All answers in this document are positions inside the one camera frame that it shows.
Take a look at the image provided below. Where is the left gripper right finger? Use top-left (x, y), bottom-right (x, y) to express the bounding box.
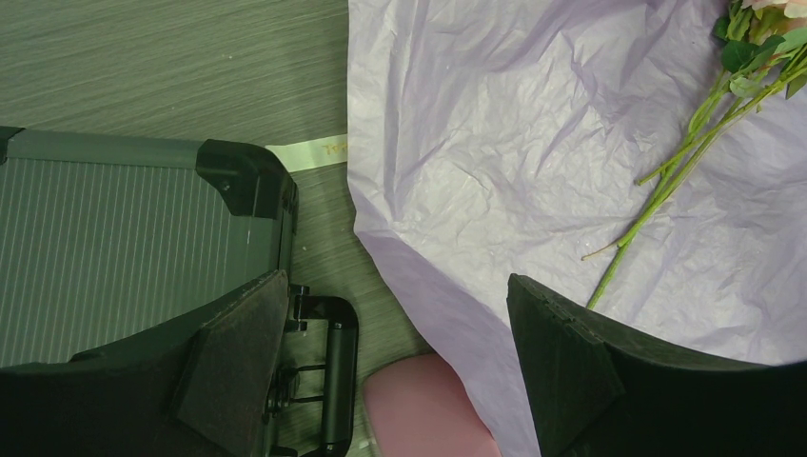
top-left (507, 274), bottom-right (806, 456)

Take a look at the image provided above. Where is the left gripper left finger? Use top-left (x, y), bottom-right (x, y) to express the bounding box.
top-left (1, 270), bottom-right (289, 456)

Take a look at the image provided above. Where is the beige ribbon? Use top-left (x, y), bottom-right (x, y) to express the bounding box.
top-left (266, 134), bottom-right (348, 172)

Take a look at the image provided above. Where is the purple wrapping paper sheet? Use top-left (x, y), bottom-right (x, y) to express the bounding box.
top-left (347, 1), bottom-right (806, 456)

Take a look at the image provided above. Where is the pink flower bouquet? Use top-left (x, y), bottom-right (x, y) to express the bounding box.
top-left (586, 1), bottom-right (806, 309)

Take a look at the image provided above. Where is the pink toy toaster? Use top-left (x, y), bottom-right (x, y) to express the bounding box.
top-left (363, 353), bottom-right (502, 457)

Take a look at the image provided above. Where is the black hard case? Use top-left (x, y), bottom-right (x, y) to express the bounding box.
top-left (1, 127), bottom-right (359, 456)

